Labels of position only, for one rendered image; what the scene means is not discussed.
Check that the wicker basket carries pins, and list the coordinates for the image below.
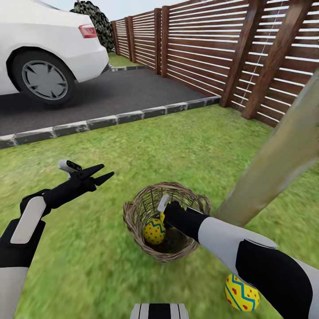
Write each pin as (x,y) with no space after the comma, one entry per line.
(137,213)

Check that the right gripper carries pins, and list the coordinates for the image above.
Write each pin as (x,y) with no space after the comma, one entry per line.
(167,225)

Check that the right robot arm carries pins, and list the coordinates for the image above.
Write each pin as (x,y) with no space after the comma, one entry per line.
(290,285)

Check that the tree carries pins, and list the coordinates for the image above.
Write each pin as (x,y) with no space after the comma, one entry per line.
(290,149)

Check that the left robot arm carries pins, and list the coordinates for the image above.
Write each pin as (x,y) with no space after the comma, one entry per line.
(20,239)

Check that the car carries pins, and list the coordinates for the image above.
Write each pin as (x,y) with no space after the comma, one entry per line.
(43,47)

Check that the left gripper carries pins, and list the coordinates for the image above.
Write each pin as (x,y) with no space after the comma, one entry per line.
(81,182)

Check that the driveway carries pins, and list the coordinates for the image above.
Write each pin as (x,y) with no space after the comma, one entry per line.
(111,93)

